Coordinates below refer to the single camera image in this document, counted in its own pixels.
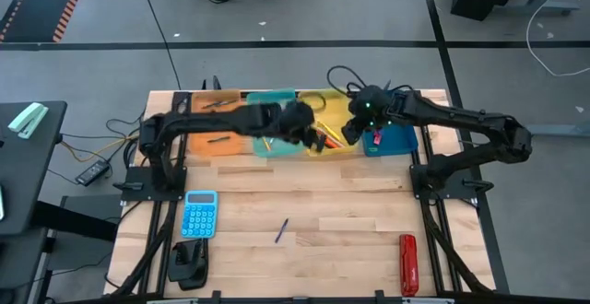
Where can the blue plastic bin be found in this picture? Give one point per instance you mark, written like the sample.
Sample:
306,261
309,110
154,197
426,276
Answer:
396,140

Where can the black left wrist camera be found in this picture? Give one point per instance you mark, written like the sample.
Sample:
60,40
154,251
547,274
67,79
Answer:
295,115

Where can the black hole punch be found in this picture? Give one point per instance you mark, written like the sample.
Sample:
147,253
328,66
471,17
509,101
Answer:
186,267

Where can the mint green stapler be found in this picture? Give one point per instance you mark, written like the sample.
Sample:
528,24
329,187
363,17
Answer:
27,120

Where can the black side desk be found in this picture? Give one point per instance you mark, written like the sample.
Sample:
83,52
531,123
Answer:
27,179

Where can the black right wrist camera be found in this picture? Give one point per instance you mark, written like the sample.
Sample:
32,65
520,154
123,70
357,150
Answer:
369,99

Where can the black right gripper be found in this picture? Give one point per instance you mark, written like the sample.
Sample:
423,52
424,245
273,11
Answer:
380,122

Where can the teal translucent plastic bin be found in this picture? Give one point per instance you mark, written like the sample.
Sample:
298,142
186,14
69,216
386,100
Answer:
286,149

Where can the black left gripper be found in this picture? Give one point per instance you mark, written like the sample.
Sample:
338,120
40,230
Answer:
302,133

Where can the yellow translucent plastic bin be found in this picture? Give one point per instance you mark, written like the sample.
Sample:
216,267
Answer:
336,110

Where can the yellow highlighter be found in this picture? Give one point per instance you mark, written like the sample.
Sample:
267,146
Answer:
331,131

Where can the green crayon white print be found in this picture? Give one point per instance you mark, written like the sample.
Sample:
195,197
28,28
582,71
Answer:
219,139

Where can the blue calculator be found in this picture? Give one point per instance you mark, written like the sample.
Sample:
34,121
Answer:
199,214

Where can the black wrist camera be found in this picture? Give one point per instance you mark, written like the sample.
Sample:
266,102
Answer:
295,115
369,99

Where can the red stapler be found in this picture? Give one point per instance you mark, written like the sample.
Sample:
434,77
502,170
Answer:
409,265

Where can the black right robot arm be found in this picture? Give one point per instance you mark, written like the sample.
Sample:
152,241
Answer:
461,117

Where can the blue crayon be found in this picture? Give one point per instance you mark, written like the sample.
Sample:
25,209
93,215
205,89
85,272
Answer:
281,230

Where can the dark thin pen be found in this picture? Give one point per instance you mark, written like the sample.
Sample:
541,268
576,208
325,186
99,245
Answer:
220,104

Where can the black power brick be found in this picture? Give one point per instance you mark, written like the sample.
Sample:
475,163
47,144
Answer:
92,172

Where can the black desk base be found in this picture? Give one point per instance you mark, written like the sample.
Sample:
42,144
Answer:
69,216

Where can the pink eraser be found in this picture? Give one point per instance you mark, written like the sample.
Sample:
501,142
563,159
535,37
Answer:
377,137

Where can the black aluminium table frame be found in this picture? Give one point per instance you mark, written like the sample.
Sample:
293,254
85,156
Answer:
138,194

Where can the orange translucent plastic bin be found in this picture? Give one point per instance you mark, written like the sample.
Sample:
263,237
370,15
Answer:
203,147

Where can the striped black floor mat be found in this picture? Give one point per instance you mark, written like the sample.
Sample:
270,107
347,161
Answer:
37,4

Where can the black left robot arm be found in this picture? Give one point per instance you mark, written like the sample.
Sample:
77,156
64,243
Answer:
207,117

